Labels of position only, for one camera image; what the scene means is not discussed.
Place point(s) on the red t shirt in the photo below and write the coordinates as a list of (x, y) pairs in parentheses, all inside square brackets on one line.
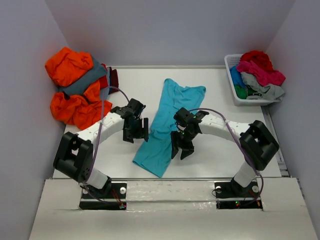
[(260, 58)]

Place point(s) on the white plastic laundry basket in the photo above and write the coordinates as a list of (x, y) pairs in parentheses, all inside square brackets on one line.
[(231, 60)]

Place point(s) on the dark red folded shirt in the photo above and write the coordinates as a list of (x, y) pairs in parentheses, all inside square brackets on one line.
[(109, 80)]

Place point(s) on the orange t shirt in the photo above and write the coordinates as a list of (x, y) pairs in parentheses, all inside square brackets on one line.
[(82, 111)]

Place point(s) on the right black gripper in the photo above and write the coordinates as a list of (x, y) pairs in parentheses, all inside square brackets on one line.
[(175, 136)]

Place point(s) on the green garment in basket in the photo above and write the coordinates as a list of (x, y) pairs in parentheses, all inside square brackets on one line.
[(241, 92)]

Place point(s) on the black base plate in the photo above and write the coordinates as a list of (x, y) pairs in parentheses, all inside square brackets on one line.
[(236, 199), (113, 199)]

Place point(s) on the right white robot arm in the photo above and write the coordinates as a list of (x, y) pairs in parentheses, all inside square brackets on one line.
[(254, 140)]

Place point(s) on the magenta t shirt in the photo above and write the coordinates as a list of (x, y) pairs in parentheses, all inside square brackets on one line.
[(263, 77)]

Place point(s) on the teal t shirt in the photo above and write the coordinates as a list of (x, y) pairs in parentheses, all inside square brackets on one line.
[(154, 155)]

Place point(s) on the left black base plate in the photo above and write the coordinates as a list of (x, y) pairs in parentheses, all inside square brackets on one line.
[(113, 199)]

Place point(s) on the grey t shirt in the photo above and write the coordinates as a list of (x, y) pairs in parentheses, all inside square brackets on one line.
[(269, 92)]

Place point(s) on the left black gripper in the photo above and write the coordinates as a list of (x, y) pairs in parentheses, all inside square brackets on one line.
[(142, 133)]

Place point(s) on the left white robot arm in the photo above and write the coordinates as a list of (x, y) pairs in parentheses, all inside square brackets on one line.
[(75, 153)]

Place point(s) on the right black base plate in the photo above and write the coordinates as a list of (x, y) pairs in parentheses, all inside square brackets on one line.
[(236, 199)]

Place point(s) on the blue t shirt in basket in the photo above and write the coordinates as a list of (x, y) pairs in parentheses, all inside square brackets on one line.
[(236, 76)]

